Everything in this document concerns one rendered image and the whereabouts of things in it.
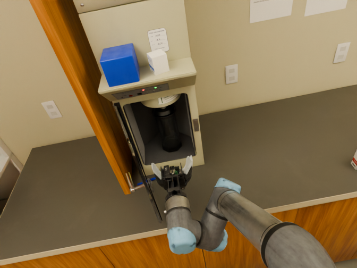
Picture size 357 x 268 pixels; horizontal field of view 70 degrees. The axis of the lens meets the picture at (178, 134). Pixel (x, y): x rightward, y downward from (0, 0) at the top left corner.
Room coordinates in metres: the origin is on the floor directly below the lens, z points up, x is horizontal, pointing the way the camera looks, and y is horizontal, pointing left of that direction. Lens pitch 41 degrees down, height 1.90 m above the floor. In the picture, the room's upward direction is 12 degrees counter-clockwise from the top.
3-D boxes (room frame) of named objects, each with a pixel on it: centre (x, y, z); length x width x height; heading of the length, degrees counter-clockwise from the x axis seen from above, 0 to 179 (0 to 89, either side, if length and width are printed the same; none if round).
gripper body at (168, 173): (0.53, 0.05, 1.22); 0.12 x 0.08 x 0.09; 179
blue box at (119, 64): (0.78, 0.14, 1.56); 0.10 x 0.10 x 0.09; 89
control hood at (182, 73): (0.78, 0.06, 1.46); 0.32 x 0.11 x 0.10; 89
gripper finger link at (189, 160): (0.62, -0.01, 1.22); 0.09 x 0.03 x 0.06; 143
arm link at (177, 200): (0.45, 0.05, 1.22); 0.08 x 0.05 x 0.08; 89
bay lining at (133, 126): (0.96, 0.06, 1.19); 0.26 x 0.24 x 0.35; 89
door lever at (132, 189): (0.60, 0.19, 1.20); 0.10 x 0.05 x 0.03; 14
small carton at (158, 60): (0.78, 0.02, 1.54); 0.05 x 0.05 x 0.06; 17
